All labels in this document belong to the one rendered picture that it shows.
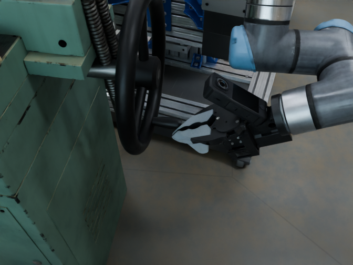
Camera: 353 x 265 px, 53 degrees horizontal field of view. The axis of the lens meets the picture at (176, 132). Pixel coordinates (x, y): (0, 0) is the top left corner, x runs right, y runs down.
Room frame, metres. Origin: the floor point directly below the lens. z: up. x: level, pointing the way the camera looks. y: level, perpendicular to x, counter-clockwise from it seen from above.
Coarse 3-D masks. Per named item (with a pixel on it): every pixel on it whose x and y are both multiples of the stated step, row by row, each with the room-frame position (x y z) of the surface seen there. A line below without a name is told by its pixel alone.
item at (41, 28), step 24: (0, 0) 0.45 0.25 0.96; (24, 0) 0.45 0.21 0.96; (48, 0) 0.45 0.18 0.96; (72, 0) 0.45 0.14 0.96; (0, 24) 0.46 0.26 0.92; (24, 24) 0.45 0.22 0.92; (48, 24) 0.45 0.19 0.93; (72, 24) 0.44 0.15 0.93; (48, 48) 0.45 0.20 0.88; (72, 48) 0.44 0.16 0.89
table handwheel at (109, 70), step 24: (144, 0) 0.47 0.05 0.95; (144, 24) 0.48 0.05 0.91; (120, 48) 0.39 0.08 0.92; (144, 48) 0.47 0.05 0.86; (96, 72) 0.47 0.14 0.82; (120, 72) 0.37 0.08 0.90; (144, 72) 0.45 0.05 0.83; (120, 96) 0.35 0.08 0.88; (144, 96) 0.43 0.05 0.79; (120, 120) 0.33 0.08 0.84; (144, 120) 0.47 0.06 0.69; (144, 144) 0.38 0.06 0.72
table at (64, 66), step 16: (112, 16) 0.59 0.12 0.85; (0, 48) 0.42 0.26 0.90; (16, 48) 0.43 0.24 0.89; (0, 64) 0.39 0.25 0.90; (16, 64) 0.42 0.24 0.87; (32, 64) 0.43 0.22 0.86; (48, 64) 0.43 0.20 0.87; (64, 64) 0.42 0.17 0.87; (80, 64) 0.42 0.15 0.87; (0, 80) 0.37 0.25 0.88; (16, 80) 0.40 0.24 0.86; (0, 96) 0.36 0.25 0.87; (0, 112) 0.34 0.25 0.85
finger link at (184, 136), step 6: (204, 126) 0.41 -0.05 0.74; (180, 132) 0.42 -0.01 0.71; (186, 132) 0.41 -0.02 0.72; (192, 132) 0.41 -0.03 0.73; (198, 132) 0.40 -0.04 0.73; (204, 132) 0.40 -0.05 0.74; (210, 132) 0.39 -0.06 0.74; (174, 138) 0.42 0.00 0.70; (180, 138) 0.41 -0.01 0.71; (186, 138) 0.40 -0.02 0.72; (192, 144) 0.40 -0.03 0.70; (198, 144) 0.40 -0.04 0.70; (198, 150) 0.40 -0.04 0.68; (204, 150) 0.40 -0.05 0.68
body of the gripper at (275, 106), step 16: (272, 96) 0.42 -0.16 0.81; (224, 112) 0.43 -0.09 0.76; (272, 112) 0.39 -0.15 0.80; (224, 128) 0.39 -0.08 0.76; (240, 128) 0.38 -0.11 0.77; (256, 128) 0.39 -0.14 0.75; (272, 128) 0.39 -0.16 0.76; (224, 144) 0.39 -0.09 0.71; (240, 144) 0.39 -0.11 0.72; (256, 144) 0.39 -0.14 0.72; (272, 144) 0.38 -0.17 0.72
